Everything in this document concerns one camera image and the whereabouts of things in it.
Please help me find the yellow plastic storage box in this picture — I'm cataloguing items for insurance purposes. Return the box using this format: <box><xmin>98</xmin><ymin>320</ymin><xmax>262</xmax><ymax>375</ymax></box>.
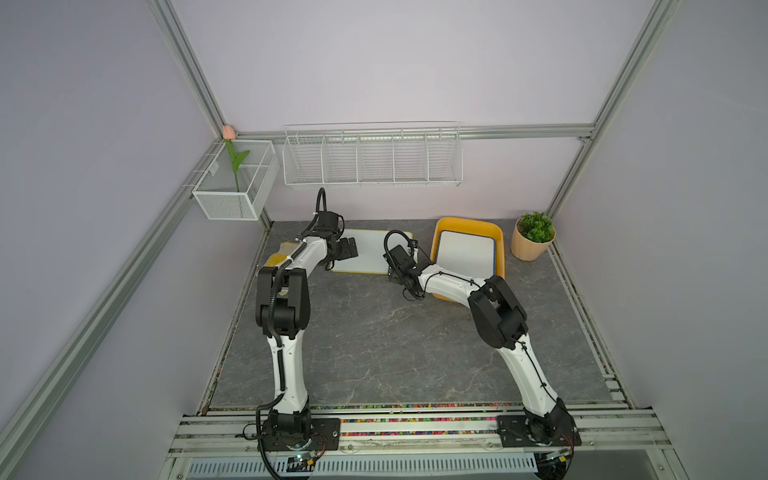
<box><xmin>425</xmin><ymin>217</ymin><xmax>506</xmax><ymax>285</ymax></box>

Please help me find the artificial pink tulip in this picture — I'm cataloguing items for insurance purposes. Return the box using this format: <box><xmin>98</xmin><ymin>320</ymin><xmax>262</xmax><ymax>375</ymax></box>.
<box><xmin>221</xmin><ymin>125</ymin><xmax>250</xmax><ymax>192</ymax></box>

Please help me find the white wire wall shelf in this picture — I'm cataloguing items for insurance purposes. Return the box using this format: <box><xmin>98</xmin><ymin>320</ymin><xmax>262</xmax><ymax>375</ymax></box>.
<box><xmin>282</xmin><ymin>121</ymin><xmax>464</xmax><ymax>188</ymax></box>

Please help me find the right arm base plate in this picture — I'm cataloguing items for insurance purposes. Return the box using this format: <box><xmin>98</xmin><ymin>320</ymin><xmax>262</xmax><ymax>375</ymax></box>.
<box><xmin>496</xmin><ymin>414</ymin><xmax>582</xmax><ymax>447</ymax></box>

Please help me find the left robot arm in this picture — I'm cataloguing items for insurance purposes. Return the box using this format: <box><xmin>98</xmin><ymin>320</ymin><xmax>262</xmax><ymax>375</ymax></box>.
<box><xmin>255</xmin><ymin>210</ymin><xmax>357</xmax><ymax>437</ymax></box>

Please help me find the yellow-framed whiteboard back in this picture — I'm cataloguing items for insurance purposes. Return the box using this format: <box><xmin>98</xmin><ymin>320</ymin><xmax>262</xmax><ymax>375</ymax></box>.
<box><xmin>332</xmin><ymin>229</ymin><xmax>389</xmax><ymax>275</ymax></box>

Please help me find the yellow work glove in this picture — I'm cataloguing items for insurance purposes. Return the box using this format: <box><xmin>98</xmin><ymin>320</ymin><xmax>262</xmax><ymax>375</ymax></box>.
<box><xmin>264</xmin><ymin>242</ymin><xmax>298</xmax><ymax>267</ymax></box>

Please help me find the blue-framed whiteboard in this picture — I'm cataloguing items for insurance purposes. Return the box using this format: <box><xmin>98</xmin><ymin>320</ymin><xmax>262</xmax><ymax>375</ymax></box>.
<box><xmin>435</xmin><ymin>230</ymin><xmax>500</xmax><ymax>279</ymax></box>

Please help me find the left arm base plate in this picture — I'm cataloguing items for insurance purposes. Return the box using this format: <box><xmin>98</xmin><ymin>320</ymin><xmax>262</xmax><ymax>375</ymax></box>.
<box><xmin>257</xmin><ymin>414</ymin><xmax>341</xmax><ymax>452</ymax></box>

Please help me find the potted green plant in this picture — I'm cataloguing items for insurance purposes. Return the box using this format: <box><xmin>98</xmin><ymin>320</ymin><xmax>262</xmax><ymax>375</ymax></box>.
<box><xmin>510</xmin><ymin>212</ymin><xmax>556</xmax><ymax>262</ymax></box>

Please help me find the white mesh corner basket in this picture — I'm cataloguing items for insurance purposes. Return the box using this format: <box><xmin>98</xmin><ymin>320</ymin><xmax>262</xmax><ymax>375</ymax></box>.
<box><xmin>193</xmin><ymin>140</ymin><xmax>279</xmax><ymax>221</ymax></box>

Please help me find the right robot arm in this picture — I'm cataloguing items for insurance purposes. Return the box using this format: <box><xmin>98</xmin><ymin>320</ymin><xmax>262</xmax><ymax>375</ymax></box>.
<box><xmin>383</xmin><ymin>230</ymin><xmax>578</xmax><ymax>445</ymax></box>

